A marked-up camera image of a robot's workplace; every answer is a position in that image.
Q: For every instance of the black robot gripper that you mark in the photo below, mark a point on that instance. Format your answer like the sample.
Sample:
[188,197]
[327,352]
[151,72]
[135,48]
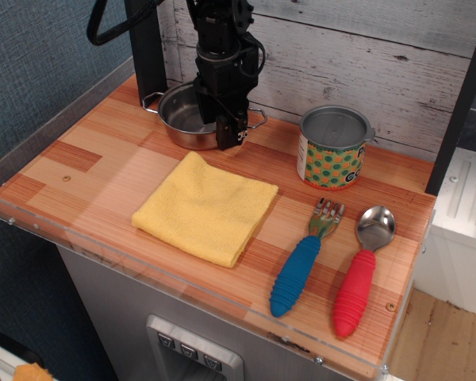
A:
[222,85]

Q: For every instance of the small stainless steel pot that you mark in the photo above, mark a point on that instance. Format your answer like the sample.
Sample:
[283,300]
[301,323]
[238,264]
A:
[178,110]

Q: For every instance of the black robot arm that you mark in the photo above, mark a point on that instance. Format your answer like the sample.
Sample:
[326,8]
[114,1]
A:
[220,23]

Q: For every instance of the yellow folded towel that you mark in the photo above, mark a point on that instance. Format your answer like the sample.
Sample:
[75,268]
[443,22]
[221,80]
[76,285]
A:
[205,211]

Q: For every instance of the toy food can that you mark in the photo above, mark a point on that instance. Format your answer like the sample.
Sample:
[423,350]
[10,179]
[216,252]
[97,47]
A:
[331,146]

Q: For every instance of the grey toy fridge cabinet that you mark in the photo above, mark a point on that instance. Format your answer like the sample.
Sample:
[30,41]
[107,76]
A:
[120,294]

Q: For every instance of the silver dispenser button panel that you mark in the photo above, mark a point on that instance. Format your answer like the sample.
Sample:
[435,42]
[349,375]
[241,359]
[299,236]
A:
[183,355]

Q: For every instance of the white toy sink unit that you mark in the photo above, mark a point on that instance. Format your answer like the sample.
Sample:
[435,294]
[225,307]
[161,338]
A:
[446,266]

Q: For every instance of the clear acrylic table guard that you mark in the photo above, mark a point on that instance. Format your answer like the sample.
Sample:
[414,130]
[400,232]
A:
[78,181]

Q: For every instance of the orange plush object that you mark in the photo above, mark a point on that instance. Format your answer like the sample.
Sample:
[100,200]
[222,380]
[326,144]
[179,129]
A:
[31,372]

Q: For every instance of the black left upright post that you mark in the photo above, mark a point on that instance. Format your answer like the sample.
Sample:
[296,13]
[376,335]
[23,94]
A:
[147,52]

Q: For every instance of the black upright post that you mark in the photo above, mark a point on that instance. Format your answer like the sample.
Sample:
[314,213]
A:
[147,52]
[454,129]

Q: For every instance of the blue handled fork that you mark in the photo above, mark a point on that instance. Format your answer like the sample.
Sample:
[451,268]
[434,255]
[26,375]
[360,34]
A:
[291,280]

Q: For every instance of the red handled spoon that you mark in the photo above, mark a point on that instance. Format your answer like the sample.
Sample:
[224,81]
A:
[375,230]

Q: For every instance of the black right upright post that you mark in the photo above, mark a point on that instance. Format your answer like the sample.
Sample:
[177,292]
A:
[454,129]

